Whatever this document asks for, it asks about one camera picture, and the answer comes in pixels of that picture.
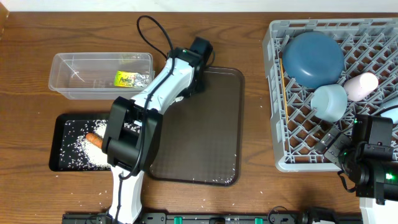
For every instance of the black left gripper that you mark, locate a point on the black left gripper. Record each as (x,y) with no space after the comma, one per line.
(187,94)

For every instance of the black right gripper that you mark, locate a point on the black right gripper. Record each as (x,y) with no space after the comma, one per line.
(333,153)

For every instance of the small light blue saucer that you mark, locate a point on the small light blue saucer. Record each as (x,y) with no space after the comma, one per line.
(330,102)

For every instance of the pink plastic cup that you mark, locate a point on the pink plastic cup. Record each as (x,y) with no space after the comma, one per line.
(361,86)

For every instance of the yellow snack wrapper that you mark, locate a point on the yellow snack wrapper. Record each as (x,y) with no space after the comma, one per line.
(131,79)

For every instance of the light blue plastic cup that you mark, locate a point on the light blue plastic cup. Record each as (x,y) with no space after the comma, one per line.
(389,110)

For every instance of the wooden chopstick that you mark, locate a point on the wooden chopstick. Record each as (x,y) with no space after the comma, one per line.
(284,91)

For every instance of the large dark blue plate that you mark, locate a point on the large dark blue plate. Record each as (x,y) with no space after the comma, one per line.
(313,59)

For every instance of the orange carrot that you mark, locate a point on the orange carrot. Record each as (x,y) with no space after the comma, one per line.
(94,139)

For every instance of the white tissue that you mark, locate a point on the white tissue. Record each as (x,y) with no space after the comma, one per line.
(180,98)

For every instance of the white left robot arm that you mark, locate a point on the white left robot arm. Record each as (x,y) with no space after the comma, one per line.
(132,137)

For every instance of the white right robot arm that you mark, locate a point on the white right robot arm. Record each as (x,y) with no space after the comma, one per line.
(365,168)

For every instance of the grey dishwasher rack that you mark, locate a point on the grey dishwasher rack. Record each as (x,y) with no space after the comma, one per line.
(368,45)

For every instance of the dark brown serving tray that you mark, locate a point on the dark brown serving tray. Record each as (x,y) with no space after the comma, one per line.
(201,136)

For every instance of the clear plastic bin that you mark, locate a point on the clear plastic bin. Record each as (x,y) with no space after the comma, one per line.
(90,75)

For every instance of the black tray bin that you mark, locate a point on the black tray bin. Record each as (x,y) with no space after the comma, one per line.
(58,131)

